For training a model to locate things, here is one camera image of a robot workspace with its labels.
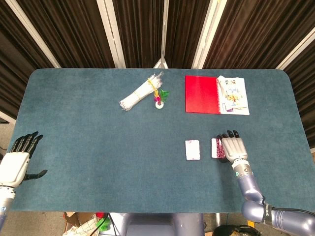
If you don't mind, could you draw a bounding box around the split-off stack of playing cards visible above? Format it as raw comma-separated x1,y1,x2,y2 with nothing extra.
211,138,225,159

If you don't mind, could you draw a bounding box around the printed paper leaflet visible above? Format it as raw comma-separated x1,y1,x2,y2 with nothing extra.
217,75,248,109

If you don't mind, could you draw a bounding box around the white card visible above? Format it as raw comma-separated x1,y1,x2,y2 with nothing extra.
185,139,201,161

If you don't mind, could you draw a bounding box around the blue felt table mat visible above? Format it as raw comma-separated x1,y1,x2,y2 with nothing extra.
11,68,313,213

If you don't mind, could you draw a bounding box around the small flower ornament white pot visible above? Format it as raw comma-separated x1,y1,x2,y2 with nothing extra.
153,88,170,109

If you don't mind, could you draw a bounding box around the bundle of white wrapped straws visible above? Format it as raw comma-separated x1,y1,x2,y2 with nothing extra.
119,71,164,112

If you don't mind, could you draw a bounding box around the red spiral notebook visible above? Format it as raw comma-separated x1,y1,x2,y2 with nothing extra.
185,75,251,116

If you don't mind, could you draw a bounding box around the grey robot torso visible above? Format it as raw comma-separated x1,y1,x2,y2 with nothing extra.
117,212,206,236

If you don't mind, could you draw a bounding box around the right black-fingered white robot hand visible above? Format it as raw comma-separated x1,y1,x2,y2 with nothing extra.
216,130,248,164

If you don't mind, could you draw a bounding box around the left black-fingered white robot hand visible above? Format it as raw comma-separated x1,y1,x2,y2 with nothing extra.
0,131,48,188

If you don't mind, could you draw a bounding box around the white frame post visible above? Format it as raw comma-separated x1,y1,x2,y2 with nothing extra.
4,0,62,69
96,0,126,69
191,0,227,69
152,0,171,69
275,27,315,70

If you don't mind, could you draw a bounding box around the green plastic object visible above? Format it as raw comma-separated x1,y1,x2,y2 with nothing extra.
95,217,112,232

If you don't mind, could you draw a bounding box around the cardboard box with papers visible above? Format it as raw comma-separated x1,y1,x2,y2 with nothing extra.
62,211,104,236

